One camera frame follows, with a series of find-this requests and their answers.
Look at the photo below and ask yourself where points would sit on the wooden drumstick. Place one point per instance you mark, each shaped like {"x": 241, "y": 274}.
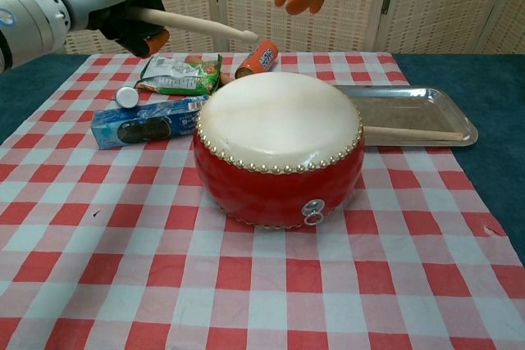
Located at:
{"x": 410, "y": 133}
{"x": 197, "y": 24}

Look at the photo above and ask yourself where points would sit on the red drum with white skin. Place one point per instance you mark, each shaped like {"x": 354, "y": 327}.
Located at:
{"x": 279, "y": 120}

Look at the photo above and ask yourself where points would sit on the red white checkered tablecloth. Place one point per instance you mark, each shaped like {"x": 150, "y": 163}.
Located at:
{"x": 164, "y": 284}

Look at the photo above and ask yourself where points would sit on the metal screen hinge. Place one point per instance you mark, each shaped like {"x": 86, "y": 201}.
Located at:
{"x": 385, "y": 3}

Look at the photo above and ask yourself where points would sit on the orange drink can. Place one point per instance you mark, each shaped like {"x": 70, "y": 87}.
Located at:
{"x": 258, "y": 61}

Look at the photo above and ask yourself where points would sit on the green white snack packet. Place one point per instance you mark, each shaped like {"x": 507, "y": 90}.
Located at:
{"x": 176, "y": 77}

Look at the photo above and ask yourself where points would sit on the blue cookie box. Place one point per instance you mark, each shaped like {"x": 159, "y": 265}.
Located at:
{"x": 139, "y": 128}

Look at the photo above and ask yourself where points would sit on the rectangular metal tray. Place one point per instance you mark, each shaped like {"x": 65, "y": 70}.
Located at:
{"x": 410, "y": 108}

